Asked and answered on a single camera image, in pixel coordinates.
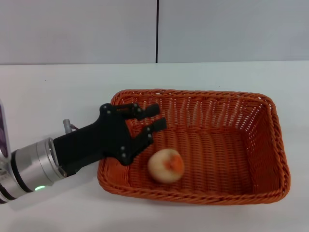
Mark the peach toy with orange patch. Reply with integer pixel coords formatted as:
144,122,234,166
147,148,185,183

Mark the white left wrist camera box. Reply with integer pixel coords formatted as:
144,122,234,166
0,99,12,170

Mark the orange woven rectangular basket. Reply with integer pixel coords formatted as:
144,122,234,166
97,88,291,205

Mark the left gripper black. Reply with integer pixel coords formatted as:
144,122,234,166
53,103,168,176

